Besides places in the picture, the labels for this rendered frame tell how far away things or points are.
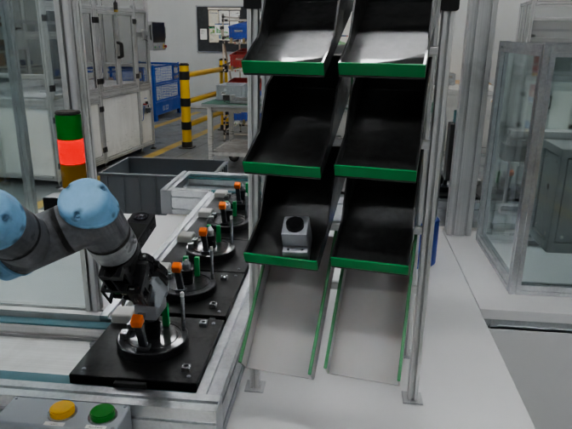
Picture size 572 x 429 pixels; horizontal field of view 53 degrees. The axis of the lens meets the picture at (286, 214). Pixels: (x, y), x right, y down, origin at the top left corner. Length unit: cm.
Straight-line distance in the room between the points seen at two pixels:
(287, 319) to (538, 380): 93
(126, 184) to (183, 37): 941
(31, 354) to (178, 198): 115
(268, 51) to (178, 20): 1148
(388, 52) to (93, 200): 51
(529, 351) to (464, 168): 71
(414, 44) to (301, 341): 55
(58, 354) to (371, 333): 66
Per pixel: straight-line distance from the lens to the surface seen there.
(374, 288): 110
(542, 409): 187
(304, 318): 108
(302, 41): 100
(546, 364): 179
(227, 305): 134
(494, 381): 135
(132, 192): 315
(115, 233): 89
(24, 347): 138
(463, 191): 216
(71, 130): 122
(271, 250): 101
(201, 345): 119
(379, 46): 99
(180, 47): 1245
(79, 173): 124
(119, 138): 736
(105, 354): 119
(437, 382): 131
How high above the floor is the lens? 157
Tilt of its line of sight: 18 degrees down
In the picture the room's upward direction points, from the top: 1 degrees clockwise
